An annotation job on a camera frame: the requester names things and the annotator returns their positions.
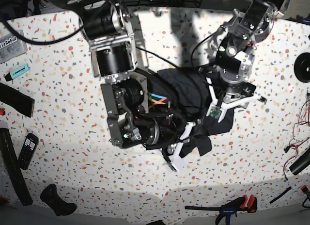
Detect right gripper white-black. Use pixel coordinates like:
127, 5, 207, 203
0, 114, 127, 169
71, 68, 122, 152
162, 122, 196, 172

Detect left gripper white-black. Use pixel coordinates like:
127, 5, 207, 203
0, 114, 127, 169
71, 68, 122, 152
206, 78, 266, 123

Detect dark grey T-shirt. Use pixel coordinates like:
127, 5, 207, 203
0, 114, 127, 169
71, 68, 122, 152
143, 68, 234, 158

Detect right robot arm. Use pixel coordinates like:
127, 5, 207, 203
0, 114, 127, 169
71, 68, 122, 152
47, 0, 196, 172

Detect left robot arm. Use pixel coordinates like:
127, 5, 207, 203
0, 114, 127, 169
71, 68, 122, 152
199, 0, 290, 122

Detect black round disc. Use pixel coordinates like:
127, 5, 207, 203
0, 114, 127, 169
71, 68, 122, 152
294, 52, 310, 83

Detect black cylinder right edge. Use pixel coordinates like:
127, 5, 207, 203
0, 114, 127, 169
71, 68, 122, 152
289, 152, 310, 176

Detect small black stick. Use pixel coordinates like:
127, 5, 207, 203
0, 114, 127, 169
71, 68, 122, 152
269, 186, 292, 204

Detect red object right edge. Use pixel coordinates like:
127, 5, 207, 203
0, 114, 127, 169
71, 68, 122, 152
301, 185, 310, 199

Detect black game controller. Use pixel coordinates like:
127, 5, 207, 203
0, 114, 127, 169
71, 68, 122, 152
40, 184, 77, 216

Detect black remote control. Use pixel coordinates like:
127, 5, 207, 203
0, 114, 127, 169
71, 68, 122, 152
17, 133, 39, 170

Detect black folded cloth strip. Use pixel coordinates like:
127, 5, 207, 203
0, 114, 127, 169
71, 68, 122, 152
0, 83, 35, 117

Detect long black tube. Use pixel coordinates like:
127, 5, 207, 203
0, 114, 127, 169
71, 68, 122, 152
0, 121, 33, 206

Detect turquoise highlighter pen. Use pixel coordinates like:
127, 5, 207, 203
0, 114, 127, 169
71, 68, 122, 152
4, 64, 30, 81

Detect red object bottom left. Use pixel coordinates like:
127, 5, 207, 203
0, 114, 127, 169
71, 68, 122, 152
0, 197, 9, 207

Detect clear LeRobot parts box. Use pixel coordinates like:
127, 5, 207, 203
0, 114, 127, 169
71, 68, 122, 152
0, 34, 28, 63

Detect red and black wire bundle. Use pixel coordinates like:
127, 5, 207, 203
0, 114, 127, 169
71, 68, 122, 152
282, 91, 310, 182

